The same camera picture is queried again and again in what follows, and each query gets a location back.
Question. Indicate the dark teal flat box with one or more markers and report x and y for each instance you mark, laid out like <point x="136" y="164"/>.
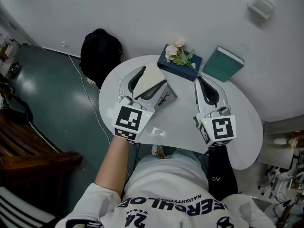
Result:
<point x="173" y="66"/>

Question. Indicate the white office chair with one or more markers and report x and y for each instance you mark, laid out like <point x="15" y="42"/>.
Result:
<point x="278" y="179"/>

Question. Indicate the white printed jersey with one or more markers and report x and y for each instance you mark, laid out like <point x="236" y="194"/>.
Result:
<point x="166" y="182"/>

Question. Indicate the person's right forearm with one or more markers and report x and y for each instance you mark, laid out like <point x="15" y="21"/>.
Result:
<point x="222" y="170"/>

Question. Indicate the black backpack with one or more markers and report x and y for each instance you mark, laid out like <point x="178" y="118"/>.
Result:
<point x="99" y="53"/>

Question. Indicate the black eyelash curler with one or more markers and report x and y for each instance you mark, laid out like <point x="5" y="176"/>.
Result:
<point x="164" y="98"/>

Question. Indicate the person's left forearm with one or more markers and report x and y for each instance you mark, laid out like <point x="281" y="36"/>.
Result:
<point x="114" y="165"/>

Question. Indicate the round white table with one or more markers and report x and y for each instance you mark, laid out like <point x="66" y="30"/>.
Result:
<point x="180" y="98"/>

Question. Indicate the person's shoe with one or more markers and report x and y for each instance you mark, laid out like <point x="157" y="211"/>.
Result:
<point x="158" y="151"/>

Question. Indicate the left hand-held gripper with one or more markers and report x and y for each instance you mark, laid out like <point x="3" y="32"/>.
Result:
<point x="129" y="120"/>

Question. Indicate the black white striped object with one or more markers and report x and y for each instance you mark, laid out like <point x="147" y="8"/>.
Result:
<point x="21" y="210"/>

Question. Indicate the grey shelf unit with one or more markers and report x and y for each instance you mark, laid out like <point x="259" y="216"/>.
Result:
<point x="275" y="155"/>

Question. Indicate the small pale flower bunch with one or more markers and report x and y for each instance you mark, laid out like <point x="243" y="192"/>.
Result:
<point x="293" y="141"/>

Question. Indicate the teal hardcover book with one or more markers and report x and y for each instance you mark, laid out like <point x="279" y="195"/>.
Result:
<point x="222" y="64"/>

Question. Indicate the brown wooden furniture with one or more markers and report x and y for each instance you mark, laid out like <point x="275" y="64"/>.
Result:
<point x="35" y="165"/>

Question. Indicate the white wall light switch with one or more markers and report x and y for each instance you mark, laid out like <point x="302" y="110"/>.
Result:
<point x="261" y="5"/>

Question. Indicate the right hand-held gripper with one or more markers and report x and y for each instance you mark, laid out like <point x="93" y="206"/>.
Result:
<point x="221" y="129"/>

